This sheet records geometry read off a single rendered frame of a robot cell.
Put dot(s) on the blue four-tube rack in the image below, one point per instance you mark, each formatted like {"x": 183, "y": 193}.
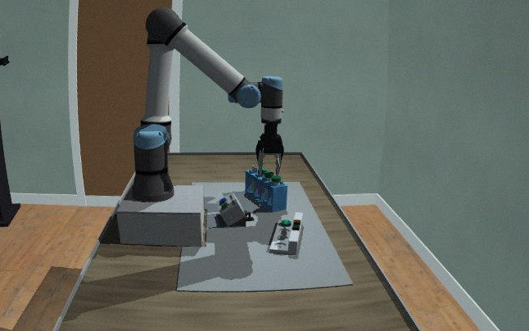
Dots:
{"x": 278, "y": 193}

